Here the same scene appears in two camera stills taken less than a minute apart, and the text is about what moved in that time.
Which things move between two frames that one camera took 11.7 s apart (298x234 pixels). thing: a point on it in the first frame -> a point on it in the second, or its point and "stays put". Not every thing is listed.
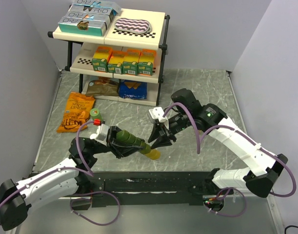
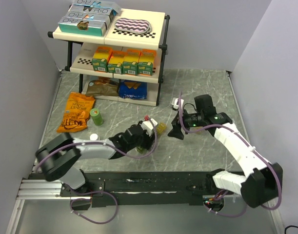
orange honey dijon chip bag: x=77 y=113 stays put
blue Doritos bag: x=132 y=89 stays put
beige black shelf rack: x=127 y=63 stays put
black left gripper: x=119 y=149 -> x=148 y=144
